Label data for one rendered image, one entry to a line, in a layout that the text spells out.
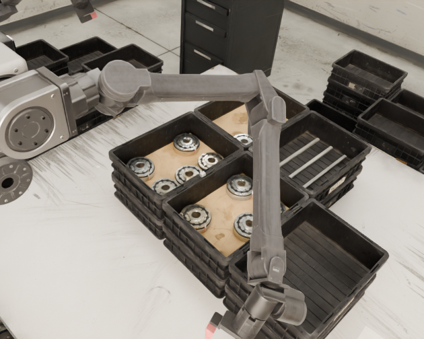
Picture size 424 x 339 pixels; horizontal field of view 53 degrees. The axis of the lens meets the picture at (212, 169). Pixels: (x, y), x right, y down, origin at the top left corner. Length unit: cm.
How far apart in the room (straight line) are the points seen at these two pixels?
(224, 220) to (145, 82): 69
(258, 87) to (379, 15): 360
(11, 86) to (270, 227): 58
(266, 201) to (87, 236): 80
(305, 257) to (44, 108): 93
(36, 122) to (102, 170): 100
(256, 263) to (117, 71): 49
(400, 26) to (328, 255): 337
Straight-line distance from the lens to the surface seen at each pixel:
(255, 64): 328
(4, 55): 89
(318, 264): 141
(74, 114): 85
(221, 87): 100
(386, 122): 270
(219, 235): 140
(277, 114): 103
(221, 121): 183
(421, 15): 446
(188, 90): 95
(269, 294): 92
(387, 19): 459
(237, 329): 95
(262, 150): 100
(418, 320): 159
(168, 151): 166
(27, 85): 84
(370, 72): 314
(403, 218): 185
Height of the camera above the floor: 195
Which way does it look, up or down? 44 degrees down
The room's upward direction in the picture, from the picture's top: 6 degrees clockwise
